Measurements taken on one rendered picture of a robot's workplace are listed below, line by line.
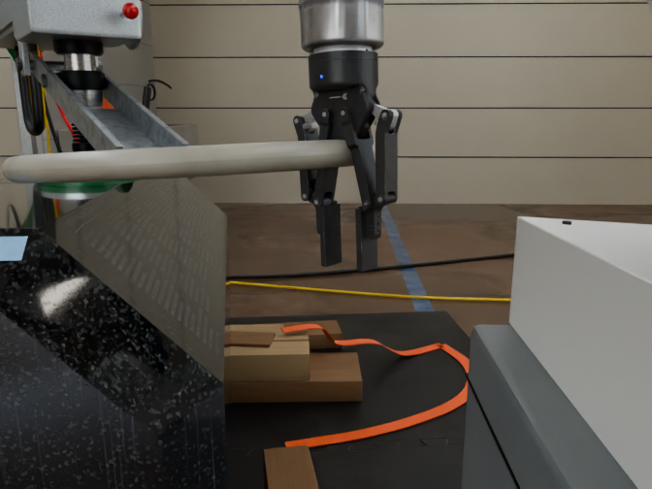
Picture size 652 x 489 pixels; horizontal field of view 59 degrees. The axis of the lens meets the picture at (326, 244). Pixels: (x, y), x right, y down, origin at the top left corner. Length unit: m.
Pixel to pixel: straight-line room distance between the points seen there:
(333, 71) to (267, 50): 5.57
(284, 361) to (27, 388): 1.24
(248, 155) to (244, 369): 1.51
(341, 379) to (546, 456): 1.66
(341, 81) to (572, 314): 0.32
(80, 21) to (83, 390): 0.76
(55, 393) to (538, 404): 0.63
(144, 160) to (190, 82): 5.74
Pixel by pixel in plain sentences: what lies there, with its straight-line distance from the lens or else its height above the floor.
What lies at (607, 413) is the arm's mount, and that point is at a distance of 0.42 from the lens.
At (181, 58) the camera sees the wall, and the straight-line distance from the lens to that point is 6.34.
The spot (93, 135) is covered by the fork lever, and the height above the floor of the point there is 0.96.
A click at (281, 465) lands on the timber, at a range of 1.56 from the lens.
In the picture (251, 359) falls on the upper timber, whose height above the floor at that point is 0.18.
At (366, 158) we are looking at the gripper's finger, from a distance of 0.63.
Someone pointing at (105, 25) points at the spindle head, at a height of 1.17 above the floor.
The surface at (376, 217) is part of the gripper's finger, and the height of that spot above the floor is 0.90.
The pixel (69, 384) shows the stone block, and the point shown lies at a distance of 0.86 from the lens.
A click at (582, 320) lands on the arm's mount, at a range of 0.45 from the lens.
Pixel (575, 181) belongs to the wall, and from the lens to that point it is 6.64.
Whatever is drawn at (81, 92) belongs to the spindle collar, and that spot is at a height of 1.04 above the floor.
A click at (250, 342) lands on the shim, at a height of 0.21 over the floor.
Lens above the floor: 1.01
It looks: 14 degrees down
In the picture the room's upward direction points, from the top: straight up
